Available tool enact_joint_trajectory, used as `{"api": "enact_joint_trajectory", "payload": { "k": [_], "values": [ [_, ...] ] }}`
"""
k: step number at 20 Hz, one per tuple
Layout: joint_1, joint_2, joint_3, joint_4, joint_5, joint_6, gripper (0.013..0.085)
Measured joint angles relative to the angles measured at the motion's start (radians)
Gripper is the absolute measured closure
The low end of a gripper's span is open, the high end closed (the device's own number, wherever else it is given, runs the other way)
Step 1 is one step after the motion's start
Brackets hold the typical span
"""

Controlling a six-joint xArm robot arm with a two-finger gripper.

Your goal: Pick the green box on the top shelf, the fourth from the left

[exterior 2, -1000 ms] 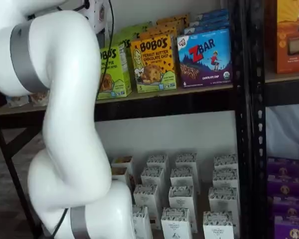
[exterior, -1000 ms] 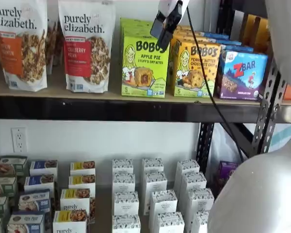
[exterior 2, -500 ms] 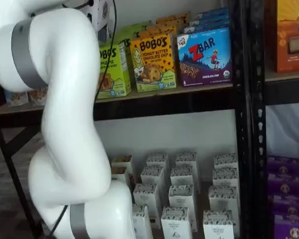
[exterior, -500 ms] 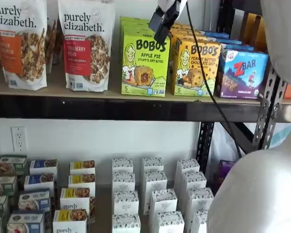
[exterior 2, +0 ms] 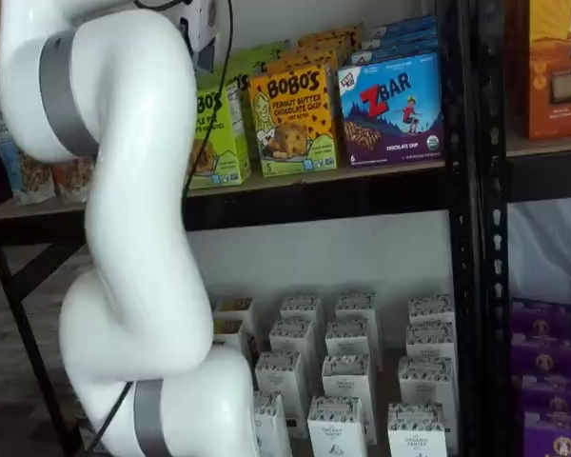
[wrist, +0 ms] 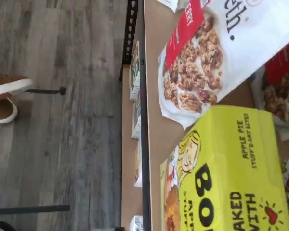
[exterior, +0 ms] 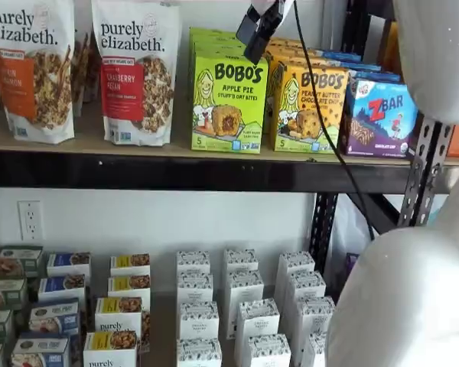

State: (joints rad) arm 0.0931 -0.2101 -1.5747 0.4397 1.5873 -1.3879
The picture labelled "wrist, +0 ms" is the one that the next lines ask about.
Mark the white patterned box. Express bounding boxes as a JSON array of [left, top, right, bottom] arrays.
[[131, 215, 145, 231]]

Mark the red label granola bag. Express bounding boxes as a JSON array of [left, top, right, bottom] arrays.
[[157, 0, 289, 131], [251, 44, 289, 142]]

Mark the black horizontal shelf beam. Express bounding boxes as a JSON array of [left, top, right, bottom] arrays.
[[138, 36, 152, 231]]

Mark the yellow oat bites box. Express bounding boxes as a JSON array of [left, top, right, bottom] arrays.
[[159, 104, 289, 231]]

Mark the black and white machine base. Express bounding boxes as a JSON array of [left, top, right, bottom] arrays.
[[0, 220, 15, 231]]

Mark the black metal bar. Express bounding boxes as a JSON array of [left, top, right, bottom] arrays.
[[0, 204, 71, 216]]

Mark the black perforated rack post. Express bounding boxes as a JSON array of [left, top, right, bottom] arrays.
[[118, 0, 145, 82]]

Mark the brown shoe white sole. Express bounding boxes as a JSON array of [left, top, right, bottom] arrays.
[[0, 73, 34, 100], [0, 97, 19, 124]]

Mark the black metal leg with foot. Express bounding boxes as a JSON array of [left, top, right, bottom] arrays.
[[23, 86, 67, 96]]

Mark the wooden shelf board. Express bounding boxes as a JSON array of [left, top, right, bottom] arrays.
[[121, 66, 145, 231], [143, 0, 289, 231]]

